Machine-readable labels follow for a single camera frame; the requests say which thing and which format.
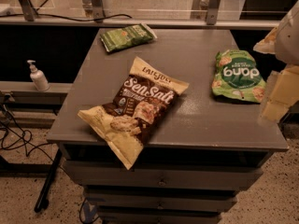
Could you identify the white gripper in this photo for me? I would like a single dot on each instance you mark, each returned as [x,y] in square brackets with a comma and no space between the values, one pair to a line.
[289,37]

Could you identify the green Dang rice chip bag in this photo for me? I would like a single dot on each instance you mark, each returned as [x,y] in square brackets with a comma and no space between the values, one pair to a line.
[237,77]

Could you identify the dark green snack bag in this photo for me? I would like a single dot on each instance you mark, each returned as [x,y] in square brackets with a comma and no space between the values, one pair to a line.
[127,37]

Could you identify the brown sea salt chip bag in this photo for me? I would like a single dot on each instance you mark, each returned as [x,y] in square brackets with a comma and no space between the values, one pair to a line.
[143,99]

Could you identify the grey drawer cabinet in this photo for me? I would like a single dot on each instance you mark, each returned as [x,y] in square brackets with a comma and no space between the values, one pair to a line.
[201,155]

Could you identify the white pump bottle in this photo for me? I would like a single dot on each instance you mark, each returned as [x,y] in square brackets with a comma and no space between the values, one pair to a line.
[38,77]

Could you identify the black table leg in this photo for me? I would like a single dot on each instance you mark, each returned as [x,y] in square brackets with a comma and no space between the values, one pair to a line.
[42,202]

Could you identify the metal railing frame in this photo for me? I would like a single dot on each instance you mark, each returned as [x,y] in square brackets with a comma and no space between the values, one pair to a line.
[215,14]

